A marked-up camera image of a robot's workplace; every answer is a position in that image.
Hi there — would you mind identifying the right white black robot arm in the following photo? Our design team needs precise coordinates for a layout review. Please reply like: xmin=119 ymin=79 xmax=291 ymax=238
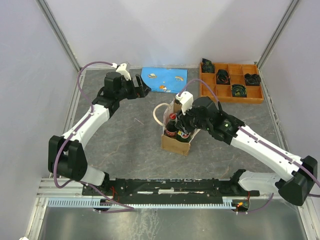
xmin=174 ymin=91 xmax=320 ymax=206

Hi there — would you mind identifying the dark rolled item right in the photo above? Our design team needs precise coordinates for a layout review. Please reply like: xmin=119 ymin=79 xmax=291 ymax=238
xmin=244 ymin=73 xmax=261 ymax=86

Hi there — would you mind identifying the dark rolled item top-left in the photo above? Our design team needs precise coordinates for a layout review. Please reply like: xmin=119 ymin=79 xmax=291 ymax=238
xmin=201 ymin=58 xmax=215 ymax=74

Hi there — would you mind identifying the green glass bottle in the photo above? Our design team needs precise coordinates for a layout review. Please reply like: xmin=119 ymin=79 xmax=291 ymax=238
xmin=176 ymin=130 xmax=191 ymax=143

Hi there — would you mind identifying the cola bottle red cap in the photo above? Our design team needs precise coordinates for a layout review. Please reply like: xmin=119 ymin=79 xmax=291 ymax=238
xmin=164 ymin=113 xmax=179 ymax=138

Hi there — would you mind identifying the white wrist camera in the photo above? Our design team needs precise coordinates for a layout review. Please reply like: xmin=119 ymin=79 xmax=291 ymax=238
xmin=175 ymin=91 xmax=194 ymax=115
xmin=111 ymin=62 xmax=132 ymax=81

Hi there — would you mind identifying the light blue cable duct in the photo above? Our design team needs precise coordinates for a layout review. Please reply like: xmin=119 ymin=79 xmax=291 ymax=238
xmin=47 ymin=197 xmax=236 ymax=210

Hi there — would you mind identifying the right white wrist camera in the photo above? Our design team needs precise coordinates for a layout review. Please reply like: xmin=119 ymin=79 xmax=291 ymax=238
xmin=175 ymin=91 xmax=194 ymax=115

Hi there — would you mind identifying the aluminium frame rail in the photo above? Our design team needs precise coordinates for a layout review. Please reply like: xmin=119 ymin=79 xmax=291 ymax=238
xmin=36 ymin=0 xmax=82 ymax=72

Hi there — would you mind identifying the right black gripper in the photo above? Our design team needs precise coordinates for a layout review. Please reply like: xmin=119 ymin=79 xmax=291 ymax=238
xmin=174 ymin=103 xmax=211 ymax=135

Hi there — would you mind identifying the brown canvas tote bag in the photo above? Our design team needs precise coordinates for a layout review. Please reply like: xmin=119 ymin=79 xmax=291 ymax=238
xmin=152 ymin=101 xmax=200 ymax=156

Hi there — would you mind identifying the orange wooden compartment tray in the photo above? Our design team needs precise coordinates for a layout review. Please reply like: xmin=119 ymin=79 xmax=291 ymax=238
xmin=199 ymin=63 xmax=264 ymax=104

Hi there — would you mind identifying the dark rolled item centre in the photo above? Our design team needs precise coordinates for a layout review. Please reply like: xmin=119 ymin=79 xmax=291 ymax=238
xmin=216 ymin=69 xmax=231 ymax=85

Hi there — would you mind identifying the blue patterned cloth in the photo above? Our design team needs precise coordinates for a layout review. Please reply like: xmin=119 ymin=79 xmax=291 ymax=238
xmin=141 ymin=67 xmax=188 ymax=94

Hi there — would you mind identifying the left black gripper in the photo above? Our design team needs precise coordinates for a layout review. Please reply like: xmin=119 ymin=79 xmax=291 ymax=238
xmin=116 ymin=74 xmax=152 ymax=101

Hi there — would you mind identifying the dark rolled item bottom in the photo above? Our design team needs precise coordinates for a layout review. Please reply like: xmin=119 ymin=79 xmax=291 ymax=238
xmin=231 ymin=84 xmax=247 ymax=98

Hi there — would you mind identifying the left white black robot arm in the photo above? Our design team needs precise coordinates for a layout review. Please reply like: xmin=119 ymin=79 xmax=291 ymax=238
xmin=48 ymin=72 xmax=151 ymax=195

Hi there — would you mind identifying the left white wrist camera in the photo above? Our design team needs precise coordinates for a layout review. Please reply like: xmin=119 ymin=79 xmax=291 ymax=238
xmin=111 ymin=62 xmax=132 ymax=81

